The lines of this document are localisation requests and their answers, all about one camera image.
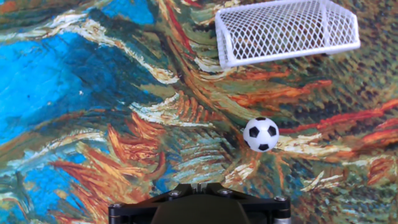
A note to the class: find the small black white soccer ball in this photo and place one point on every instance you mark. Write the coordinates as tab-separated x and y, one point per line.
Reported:
260	134

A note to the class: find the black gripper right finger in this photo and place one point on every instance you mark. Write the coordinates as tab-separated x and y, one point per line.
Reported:
267	208

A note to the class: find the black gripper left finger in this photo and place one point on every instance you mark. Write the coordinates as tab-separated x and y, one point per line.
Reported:
133	211

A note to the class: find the white mesh toy goal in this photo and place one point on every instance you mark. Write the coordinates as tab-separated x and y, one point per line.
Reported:
280	57

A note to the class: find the sunflower painting tablecloth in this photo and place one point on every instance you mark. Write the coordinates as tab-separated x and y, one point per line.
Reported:
77	77

